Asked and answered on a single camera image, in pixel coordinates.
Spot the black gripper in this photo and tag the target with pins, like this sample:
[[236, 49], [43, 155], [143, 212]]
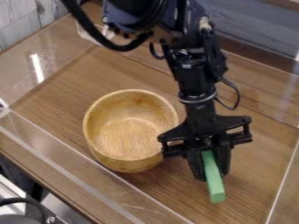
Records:
[[204, 131]]

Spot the green rectangular block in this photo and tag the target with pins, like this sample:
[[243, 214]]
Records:
[[213, 178]]

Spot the brown wooden bowl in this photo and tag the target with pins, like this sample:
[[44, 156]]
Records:
[[125, 131]]

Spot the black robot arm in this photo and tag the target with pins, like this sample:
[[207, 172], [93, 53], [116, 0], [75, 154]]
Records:
[[179, 26]]

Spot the clear acrylic tray enclosure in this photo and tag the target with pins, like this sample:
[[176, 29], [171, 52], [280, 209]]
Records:
[[75, 94]]

